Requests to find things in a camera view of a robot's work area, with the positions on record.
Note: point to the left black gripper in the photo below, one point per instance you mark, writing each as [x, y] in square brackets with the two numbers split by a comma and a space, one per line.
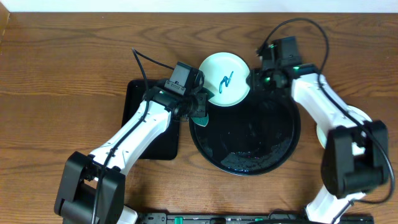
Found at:
[201, 104]

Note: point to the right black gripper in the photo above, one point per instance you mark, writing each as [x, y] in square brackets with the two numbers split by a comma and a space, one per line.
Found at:
[255, 84]

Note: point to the green scrubbing sponge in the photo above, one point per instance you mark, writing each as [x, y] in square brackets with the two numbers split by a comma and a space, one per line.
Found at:
[203, 120]

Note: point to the light blue plate top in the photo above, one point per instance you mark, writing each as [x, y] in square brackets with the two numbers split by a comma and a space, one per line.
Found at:
[225, 77]

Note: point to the light blue plate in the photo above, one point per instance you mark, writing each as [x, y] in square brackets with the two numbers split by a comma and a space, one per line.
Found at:
[225, 77]
[352, 110]

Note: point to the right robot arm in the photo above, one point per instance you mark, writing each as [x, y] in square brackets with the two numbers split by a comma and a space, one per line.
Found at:
[355, 161]

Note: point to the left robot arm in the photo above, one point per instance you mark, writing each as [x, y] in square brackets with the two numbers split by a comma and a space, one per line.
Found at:
[92, 186]

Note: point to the black rectangular tray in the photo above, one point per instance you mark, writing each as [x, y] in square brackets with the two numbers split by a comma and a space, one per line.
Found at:
[163, 147]

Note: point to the round black serving tray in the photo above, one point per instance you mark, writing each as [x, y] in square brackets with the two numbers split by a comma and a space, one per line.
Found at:
[253, 137]

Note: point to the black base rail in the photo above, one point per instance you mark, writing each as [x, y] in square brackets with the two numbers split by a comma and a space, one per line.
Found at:
[163, 218]

